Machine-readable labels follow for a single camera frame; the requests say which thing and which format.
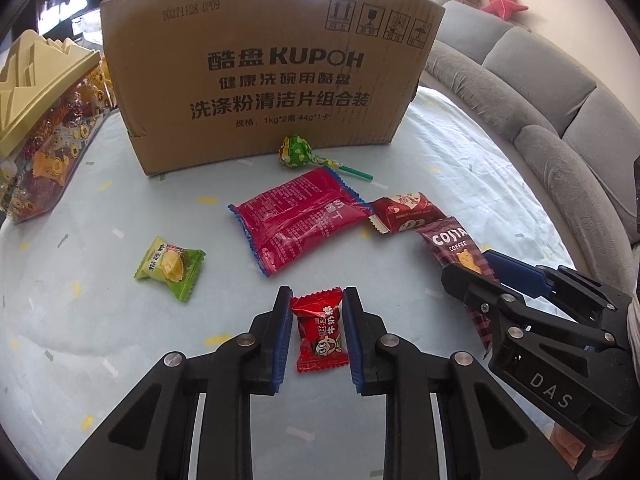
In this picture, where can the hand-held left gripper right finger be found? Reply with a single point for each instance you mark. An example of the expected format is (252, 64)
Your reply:
(352, 340)

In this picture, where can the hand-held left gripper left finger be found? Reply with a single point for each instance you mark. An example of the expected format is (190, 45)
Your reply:
(282, 340)

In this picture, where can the dark red snack packet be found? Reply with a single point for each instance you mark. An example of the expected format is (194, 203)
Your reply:
(405, 210)

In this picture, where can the striped brown coffee sachet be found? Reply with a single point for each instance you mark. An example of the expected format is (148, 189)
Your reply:
(450, 245)

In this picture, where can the small red candy packet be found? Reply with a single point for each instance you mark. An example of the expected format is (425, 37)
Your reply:
(317, 335)

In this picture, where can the black upright piano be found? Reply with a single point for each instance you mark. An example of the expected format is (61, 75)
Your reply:
(65, 5)

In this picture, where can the green wrapped lollipop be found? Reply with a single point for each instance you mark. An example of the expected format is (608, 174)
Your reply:
(295, 150)

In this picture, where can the red star pillow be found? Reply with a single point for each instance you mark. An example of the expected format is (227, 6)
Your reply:
(505, 5)

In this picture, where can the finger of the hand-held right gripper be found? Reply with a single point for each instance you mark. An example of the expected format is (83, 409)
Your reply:
(480, 290)
(515, 270)

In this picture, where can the large pink-red snack packet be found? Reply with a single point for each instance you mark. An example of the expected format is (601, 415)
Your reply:
(300, 220)

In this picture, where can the green yellow candy packet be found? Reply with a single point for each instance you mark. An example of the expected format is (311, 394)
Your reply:
(167, 265)

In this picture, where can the grey sofa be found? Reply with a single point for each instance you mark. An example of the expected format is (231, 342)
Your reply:
(550, 85)

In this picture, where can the person's right hand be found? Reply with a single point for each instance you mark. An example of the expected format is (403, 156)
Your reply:
(567, 440)

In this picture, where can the candy jar with yellow lid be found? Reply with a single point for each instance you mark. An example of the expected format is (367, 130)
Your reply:
(40, 110)

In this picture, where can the brown cardboard box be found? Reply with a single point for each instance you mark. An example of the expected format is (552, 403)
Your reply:
(250, 35)

